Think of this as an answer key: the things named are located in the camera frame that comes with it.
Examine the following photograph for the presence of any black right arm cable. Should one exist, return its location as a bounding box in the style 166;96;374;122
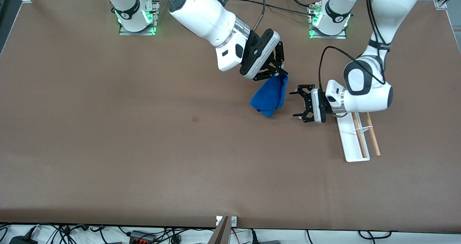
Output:
252;0;267;32

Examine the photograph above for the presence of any silver table edge bracket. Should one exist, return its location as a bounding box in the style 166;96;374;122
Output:
216;216;238;227

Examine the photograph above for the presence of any blue towel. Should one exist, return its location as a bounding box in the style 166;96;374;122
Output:
250;74;289;117

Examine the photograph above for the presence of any black looped floor cable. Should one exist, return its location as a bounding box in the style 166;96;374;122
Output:
358;230;392;239

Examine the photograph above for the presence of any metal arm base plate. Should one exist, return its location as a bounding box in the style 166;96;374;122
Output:
119;0;161;36
309;1;348;40

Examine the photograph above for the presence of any black box with orange parts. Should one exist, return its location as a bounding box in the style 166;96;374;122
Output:
129;230;156;244

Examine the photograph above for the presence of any grey camera mount pole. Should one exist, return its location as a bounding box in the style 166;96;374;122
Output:
208;216;231;244

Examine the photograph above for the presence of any black table cable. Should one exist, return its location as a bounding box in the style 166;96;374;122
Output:
285;0;317;8
238;0;318;18

